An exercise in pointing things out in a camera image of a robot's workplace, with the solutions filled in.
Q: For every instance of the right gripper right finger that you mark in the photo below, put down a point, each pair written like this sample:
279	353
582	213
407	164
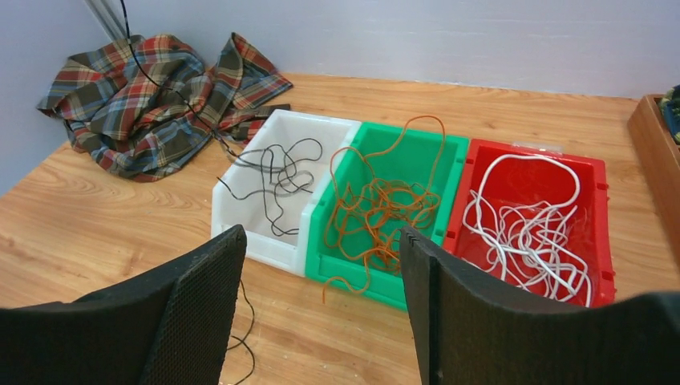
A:
472	328

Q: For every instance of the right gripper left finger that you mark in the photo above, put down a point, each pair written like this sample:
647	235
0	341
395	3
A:
169	325

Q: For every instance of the wooden compartment tray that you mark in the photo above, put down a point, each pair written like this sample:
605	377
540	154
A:
659	158

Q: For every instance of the black coiled roll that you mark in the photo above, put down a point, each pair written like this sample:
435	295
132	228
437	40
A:
669	107

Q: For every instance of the green plastic bin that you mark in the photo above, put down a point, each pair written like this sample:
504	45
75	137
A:
388	178

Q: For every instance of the white plastic bin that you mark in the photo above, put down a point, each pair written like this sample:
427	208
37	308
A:
277	182

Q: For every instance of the red plastic bin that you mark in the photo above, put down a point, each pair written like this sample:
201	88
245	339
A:
535	219

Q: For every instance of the plaid cloth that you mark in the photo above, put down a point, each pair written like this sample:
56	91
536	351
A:
142	108

